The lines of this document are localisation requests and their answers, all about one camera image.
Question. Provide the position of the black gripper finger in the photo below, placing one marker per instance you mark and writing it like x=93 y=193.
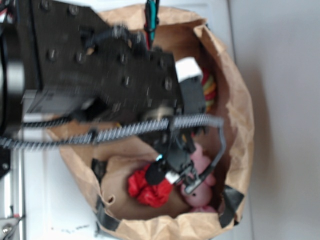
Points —
x=189 y=177

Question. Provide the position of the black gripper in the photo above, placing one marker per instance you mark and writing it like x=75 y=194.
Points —
x=143 y=85

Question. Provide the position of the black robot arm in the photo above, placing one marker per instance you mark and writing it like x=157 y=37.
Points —
x=61 y=62

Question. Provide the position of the brown paper bag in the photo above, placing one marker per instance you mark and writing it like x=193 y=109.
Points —
x=92 y=181

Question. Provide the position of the pink plush pig toy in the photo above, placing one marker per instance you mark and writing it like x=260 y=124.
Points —
x=200 y=198

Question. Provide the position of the multicolour twisted rope toy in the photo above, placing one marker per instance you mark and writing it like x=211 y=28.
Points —
x=209 y=88

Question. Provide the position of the aluminium frame rail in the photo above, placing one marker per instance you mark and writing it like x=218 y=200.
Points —
x=12 y=200

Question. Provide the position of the black metal bracket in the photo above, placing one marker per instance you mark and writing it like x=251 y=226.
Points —
x=5 y=161

